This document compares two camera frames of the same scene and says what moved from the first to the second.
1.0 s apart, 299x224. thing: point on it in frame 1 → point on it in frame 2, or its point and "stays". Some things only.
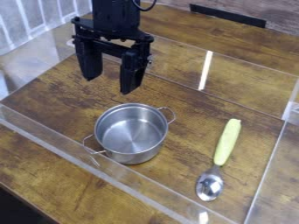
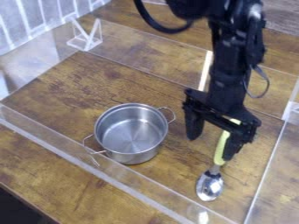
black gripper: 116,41 → 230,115
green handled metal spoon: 210,183 stays
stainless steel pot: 129,133 stays
